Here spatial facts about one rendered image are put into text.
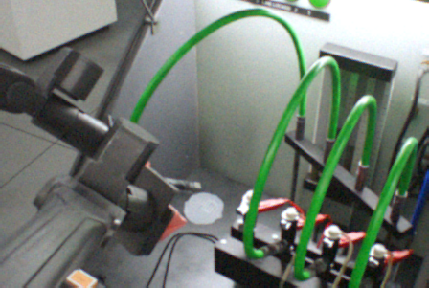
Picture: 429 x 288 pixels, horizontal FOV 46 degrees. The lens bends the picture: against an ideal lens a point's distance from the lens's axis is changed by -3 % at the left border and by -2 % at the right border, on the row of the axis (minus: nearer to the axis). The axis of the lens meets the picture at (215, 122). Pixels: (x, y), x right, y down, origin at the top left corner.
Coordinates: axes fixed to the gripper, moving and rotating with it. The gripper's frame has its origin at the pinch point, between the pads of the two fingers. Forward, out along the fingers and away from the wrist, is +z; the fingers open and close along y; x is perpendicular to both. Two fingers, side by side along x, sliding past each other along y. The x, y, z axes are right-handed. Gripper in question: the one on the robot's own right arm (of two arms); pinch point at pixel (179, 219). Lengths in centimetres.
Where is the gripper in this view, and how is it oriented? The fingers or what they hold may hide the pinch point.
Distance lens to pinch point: 75.1
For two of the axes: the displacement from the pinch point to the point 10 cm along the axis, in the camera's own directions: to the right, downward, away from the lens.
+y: 5.1, -8.6, -0.3
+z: 5.2, 2.9, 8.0
